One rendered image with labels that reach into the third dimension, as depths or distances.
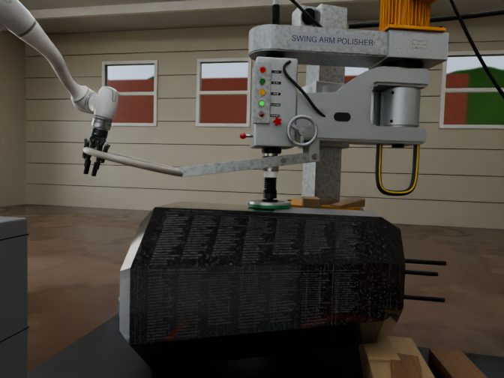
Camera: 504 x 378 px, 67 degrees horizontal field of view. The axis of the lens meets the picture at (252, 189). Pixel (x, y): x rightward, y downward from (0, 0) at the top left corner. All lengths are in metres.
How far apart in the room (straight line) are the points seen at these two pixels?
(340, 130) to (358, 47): 0.40
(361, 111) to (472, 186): 6.51
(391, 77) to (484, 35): 6.77
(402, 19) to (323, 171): 0.97
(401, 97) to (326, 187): 0.79
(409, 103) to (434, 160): 6.11
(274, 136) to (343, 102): 0.38
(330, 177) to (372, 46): 0.90
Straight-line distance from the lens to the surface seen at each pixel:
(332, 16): 2.69
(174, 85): 8.72
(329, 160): 2.51
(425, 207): 8.13
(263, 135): 1.80
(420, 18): 2.16
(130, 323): 1.75
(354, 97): 1.94
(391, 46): 2.03
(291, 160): 1.87
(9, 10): 1.80
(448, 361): 2.23
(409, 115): 2.04
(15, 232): 1.54
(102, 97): 2.02
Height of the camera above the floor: 1.00
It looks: 3 degrees down
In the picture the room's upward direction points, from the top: 2 degrees clockwise
